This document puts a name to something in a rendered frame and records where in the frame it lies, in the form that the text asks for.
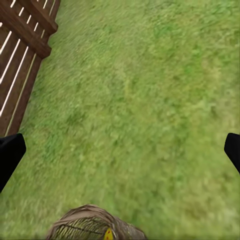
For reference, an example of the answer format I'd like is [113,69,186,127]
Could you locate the wicker basket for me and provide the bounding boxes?
[44,204,148,240]

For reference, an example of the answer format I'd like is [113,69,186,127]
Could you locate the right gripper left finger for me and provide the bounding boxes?
[0,133,26,194]

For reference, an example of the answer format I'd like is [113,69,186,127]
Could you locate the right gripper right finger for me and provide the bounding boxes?
[224,133,240,173]

